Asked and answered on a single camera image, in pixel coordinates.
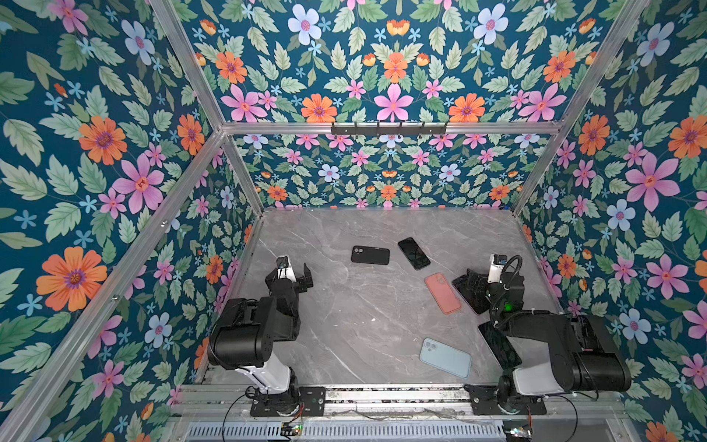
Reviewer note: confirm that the black smartphone near right base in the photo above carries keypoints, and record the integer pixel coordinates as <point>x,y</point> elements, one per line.
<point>502,349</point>

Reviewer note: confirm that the pink phone case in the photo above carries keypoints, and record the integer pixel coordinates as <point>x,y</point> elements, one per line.
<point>443,293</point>

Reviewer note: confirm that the black smartphone under right gripper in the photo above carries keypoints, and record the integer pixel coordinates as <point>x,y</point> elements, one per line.
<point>476,297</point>

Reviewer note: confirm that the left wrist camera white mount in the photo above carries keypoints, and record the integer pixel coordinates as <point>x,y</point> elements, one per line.
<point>290,275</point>

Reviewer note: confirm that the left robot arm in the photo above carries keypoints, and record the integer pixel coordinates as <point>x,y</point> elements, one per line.
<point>244,335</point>

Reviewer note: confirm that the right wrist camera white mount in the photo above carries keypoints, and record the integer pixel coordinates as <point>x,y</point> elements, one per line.
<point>496,269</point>

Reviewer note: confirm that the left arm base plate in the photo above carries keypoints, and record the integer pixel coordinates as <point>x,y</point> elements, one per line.
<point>302,401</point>

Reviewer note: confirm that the dark blue smartphone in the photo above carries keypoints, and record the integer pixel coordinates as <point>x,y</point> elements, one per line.
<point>414,253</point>

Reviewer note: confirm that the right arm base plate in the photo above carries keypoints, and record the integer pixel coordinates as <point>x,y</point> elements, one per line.
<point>489,400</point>

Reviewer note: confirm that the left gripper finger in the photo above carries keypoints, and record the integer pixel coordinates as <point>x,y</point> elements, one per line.
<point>306,281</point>
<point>282,264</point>

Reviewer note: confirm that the black hook rail bracket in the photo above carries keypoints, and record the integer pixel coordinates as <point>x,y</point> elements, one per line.
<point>388,129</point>

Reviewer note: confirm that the aluminium front rail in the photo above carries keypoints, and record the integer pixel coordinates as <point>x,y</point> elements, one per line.
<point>446,401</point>

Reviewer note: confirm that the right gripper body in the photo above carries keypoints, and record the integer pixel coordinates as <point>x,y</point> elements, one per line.
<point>475,284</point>

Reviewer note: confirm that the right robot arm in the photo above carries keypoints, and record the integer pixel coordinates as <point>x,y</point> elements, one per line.
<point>542,354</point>

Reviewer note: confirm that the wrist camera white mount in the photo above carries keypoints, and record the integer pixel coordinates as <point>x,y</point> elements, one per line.
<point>290,275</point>
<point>496,269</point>

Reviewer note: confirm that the white vented cable duct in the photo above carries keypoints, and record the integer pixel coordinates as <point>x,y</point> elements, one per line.
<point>346,431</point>

